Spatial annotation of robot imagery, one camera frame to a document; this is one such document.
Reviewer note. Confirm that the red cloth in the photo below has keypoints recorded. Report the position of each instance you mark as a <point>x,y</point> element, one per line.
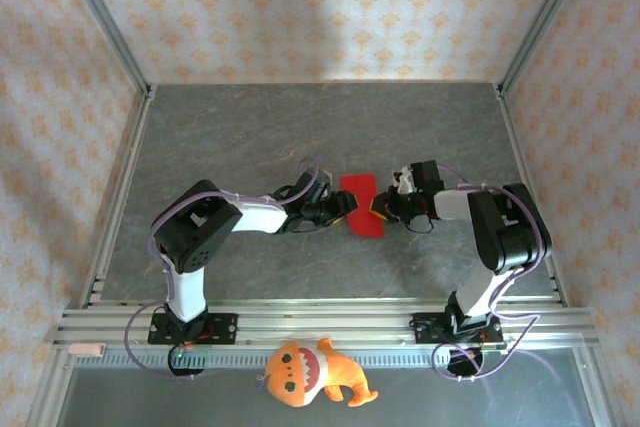
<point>365,227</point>

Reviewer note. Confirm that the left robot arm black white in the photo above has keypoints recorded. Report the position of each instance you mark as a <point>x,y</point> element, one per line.
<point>260,219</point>

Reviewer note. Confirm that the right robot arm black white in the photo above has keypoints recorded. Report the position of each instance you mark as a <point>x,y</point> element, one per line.
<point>505,232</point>

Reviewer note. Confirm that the orange shark plush toy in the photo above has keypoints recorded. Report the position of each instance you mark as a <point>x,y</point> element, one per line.
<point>310,372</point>

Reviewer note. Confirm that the pink tag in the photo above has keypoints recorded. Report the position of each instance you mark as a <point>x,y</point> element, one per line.
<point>87,349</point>

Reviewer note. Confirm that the aluminium mounting rail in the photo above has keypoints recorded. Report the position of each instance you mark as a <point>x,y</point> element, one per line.
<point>325,319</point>

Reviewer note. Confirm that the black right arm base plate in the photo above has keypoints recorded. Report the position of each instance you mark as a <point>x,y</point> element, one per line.
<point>425,329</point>

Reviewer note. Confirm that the aluminium side rail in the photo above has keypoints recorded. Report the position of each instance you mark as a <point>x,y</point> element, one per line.
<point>517,147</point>
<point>120,197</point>

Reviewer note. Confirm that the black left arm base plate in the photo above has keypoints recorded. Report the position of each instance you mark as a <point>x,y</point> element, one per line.
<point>225,329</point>

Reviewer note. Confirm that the aluminium frame post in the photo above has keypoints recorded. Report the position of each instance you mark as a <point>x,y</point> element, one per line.
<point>539,27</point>
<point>108,27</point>

